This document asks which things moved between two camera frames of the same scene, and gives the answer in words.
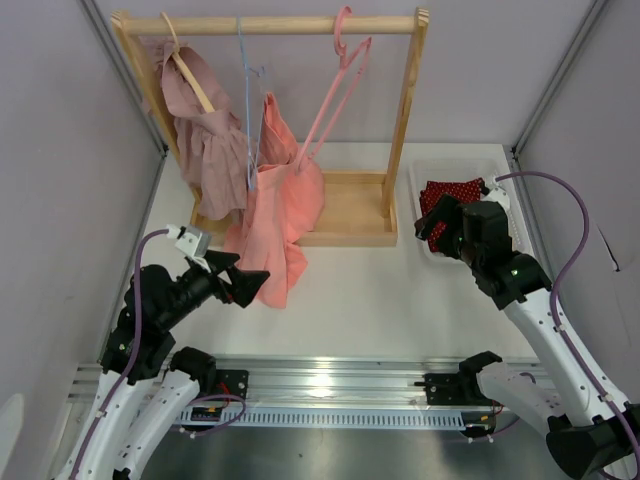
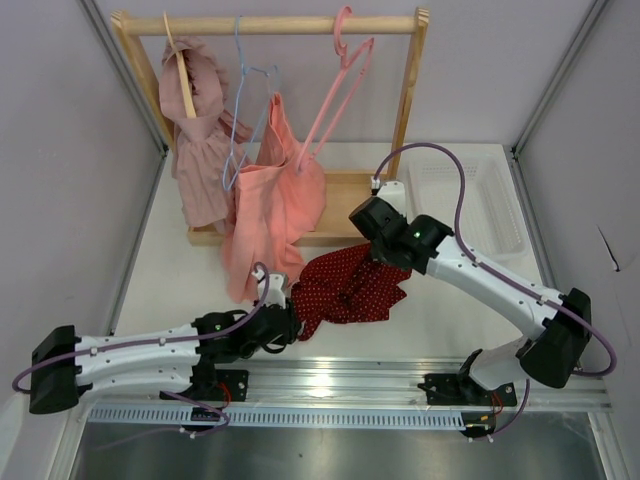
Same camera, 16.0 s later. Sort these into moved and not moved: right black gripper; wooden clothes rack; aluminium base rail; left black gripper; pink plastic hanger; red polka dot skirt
Moved: right black gripper; left black gripper; red polka dot skirt
Not moved: wooden clothes rack; pink plastic hanger; aluminium base rail
